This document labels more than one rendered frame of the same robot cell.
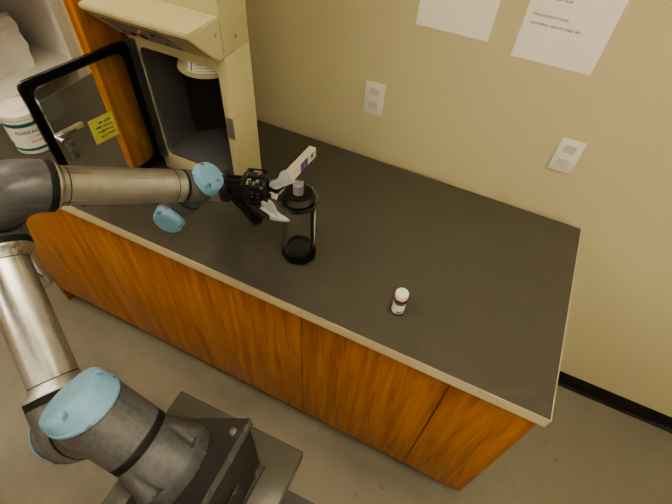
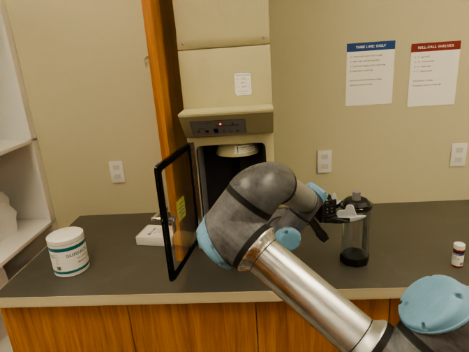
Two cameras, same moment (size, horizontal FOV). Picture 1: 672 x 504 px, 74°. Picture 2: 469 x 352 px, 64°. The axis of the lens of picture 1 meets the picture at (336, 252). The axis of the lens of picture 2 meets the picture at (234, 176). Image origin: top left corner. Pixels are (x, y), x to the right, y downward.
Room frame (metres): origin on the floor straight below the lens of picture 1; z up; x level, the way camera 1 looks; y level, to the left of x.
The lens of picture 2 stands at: (-0.17, 0.88, 1.69)
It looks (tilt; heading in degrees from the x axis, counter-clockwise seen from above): 18 degrees down; 342
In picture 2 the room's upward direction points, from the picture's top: 4 degrees counter-clockwise
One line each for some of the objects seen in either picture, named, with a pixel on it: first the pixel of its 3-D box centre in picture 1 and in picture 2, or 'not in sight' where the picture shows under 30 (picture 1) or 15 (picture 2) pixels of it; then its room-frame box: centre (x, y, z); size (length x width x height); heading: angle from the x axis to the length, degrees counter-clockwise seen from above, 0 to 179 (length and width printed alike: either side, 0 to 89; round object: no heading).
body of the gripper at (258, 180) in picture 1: (246, 188); (317, 210); (0.87, 0.25, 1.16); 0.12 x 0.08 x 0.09; 83
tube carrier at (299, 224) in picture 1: (298, 224); (354, 230); (0.85, 0.11, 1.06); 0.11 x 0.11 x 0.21
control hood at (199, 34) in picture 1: (152, 31); (227, 123); (1.07, 0.49, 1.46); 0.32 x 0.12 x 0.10; 68
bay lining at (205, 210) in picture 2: (214, 96); (235, 179); (1.24, 0.42, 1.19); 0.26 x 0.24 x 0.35; 68
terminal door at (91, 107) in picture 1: (101, 128); (180, 209); (1.04, 0.69, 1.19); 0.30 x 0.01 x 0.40; 148
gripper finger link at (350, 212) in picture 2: (273, 209); (350, 212); (0.80, 0.17, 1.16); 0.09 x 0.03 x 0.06; 47
